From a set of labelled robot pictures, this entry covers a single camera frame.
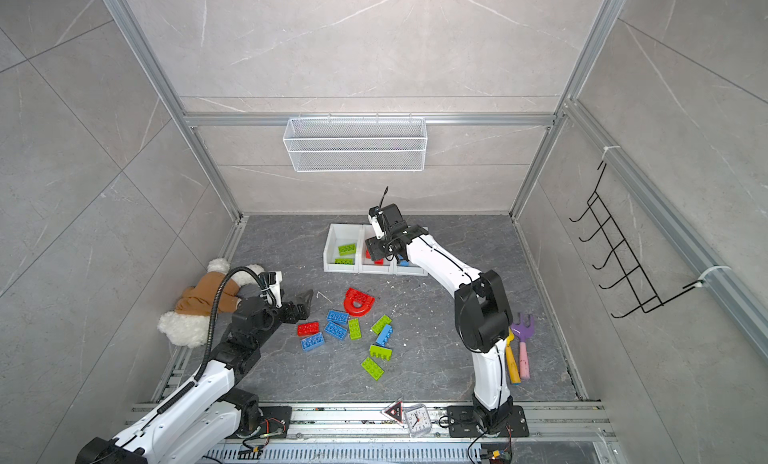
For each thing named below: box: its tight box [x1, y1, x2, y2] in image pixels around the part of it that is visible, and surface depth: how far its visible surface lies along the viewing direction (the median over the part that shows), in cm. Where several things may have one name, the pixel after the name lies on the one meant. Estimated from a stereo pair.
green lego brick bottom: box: [361, 356, 385, 381], surface depth 83 cm
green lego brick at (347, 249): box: [338, 243, 357, 256], surface depth 109 cm
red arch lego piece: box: [343, 287, 375, 317], surface depth 97 cm
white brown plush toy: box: [158, 259, 266, 349], surface depth 87 cm
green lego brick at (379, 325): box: [372, 314, 393, 335], surface depth 92 cm
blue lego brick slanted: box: [375, 324, 393, 347], surface depth 87 cm
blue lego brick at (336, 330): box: [324, 321, 348, 341], surface depth 90 cm
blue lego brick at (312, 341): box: [300, 332, 325, 352], surface depth 87 cm
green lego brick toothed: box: [369, 344, 393, 361], surface depth 85 cm
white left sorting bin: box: [323, 223, 364, 273], surface depth 108 cm
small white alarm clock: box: [404, 404, 432, 438], surface depth 74 cm
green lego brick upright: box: [348, 318, 363, 340], surface depth 90 cm
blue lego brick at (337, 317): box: [326, 310, 349, 325], surface depth 92 cm
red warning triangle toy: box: [385, 401, 402, 423], surface depth 76 cm
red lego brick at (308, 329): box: [297, 322, 321, 337], surface depth 89 cm
